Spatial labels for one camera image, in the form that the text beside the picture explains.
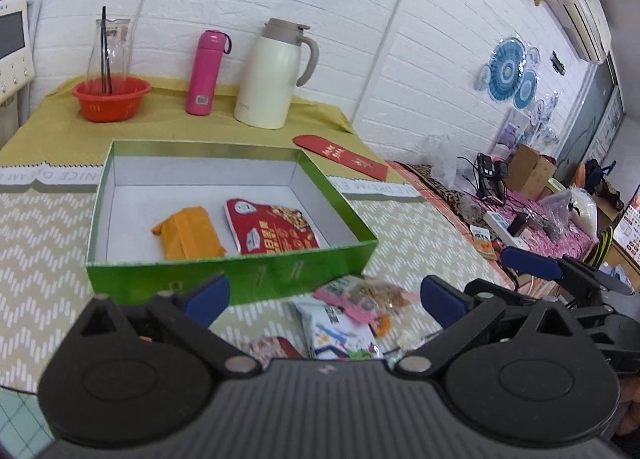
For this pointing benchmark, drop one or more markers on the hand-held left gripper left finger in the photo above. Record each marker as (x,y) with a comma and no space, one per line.
(210,296)

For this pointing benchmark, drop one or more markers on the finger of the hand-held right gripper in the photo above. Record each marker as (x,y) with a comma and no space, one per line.
(530,264)

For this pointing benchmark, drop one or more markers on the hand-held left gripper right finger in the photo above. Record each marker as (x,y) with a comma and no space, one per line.
(440,300)

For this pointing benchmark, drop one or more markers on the pale cracker packet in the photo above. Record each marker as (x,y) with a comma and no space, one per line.
(412,340)

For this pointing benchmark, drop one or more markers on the green cardboard box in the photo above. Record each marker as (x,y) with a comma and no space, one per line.
(150,279)

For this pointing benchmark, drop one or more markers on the brown orange jerky packet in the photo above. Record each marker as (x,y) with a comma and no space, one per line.
(275,346)

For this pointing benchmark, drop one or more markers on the pink floral cloth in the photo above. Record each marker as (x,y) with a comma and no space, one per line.
(540,244)

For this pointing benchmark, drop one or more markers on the black power adapter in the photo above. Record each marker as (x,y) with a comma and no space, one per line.
(520,225)

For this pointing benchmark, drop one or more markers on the small orange white box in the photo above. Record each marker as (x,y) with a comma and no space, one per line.
(484,241)

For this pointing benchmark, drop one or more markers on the white power strip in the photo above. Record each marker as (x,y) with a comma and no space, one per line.
(497,224)

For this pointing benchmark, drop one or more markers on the grey plastic bag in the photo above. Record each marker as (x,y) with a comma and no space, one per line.
(557,211)

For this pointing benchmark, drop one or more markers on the orange snack packet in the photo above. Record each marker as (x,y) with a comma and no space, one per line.
(190,234)

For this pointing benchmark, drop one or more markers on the white plastic bag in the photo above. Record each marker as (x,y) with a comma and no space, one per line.
(585,211)

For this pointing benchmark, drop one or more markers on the pink snack packet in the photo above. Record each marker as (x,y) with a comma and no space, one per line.
(350,295)

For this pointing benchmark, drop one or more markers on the red nut snack packet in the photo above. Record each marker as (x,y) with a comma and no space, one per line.
(270,229)

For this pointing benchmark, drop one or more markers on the brown cardboard box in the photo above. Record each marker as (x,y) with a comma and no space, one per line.
(532,171)

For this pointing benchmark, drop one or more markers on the black charger device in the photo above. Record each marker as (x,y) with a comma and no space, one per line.
(490,174)

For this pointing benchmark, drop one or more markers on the leopard print cloth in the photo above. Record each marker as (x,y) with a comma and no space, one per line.
(440,189)

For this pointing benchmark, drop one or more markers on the white cartoon snack packet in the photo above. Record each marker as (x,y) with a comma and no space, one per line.
(330,334)

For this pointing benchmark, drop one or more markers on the clear plastic bag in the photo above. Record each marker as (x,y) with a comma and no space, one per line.
(442,159)

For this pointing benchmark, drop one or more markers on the red envelope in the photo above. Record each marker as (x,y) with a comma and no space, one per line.
(345,155)

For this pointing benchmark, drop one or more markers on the small blue paper fan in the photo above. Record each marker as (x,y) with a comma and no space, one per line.
(527,89)

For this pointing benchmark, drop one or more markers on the large blue paper fan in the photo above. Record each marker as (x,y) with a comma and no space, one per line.
(507,70)

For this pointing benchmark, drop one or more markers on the red plastic bowl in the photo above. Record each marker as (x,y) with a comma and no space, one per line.
(112,101)

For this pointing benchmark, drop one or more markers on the pink thermos bottle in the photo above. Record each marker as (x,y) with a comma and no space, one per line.
(202,74)

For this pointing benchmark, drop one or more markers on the yellow tablecloth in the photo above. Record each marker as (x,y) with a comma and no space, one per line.
(50,139)

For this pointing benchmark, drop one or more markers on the cream thermal jug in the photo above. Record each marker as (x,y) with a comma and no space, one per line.
(267,79)

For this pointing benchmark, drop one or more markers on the teal quilted mat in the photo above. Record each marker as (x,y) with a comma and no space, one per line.
(17,424)

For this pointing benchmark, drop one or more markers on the glass carafe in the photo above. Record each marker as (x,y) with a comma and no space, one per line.
(117,49)

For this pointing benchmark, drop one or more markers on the black stirring stick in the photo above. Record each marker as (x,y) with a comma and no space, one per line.
(105,49)

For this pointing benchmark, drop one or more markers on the white water dispenser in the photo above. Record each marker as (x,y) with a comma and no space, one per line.
(12,39)

